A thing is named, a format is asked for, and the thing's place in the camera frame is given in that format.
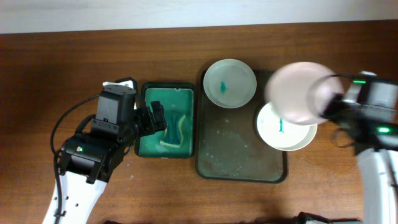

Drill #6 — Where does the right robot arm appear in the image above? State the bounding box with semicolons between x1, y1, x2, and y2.
320;72;397;223

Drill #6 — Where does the white plate top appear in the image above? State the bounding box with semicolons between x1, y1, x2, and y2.
203;59;257;109

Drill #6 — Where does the brown serving tray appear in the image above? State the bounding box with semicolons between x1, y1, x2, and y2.
195;70;289;184

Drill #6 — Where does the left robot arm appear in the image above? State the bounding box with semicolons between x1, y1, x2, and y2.
44;81;167;223

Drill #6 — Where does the green yellow sponge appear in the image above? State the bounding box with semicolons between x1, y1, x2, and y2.
160;111;186;148

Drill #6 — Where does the green sponge tray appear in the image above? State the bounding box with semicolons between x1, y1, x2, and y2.
135;82;195;159

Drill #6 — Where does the white plate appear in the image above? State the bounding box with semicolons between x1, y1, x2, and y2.
203;59;257;109
264;62;343;126
256;103;318;151

